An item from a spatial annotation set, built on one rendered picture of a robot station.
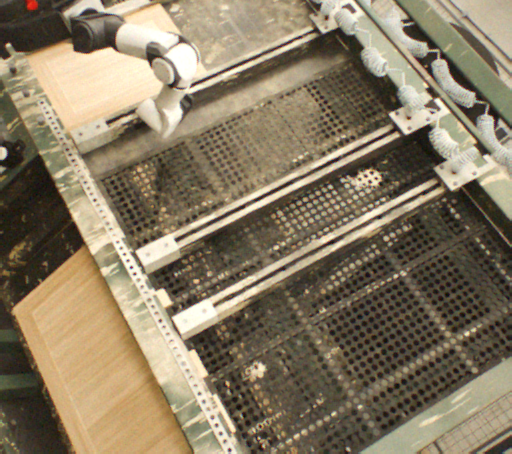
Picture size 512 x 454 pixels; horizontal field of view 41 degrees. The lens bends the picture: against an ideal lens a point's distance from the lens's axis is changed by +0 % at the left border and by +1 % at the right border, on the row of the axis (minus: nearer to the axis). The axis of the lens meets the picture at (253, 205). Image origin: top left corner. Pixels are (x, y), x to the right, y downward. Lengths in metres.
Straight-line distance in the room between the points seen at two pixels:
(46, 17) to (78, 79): 0.55
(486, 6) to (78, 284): 6.02
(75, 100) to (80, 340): 0.87
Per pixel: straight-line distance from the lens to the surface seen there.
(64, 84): 2.70
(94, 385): 2.55
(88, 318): 2.58
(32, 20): 2.20
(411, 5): 3.23
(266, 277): 2.20
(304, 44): 2.70
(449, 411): 2.16
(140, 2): 2.88
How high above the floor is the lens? 1.84
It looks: 15 degrees down
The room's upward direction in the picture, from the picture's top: 50 degrees clockwise
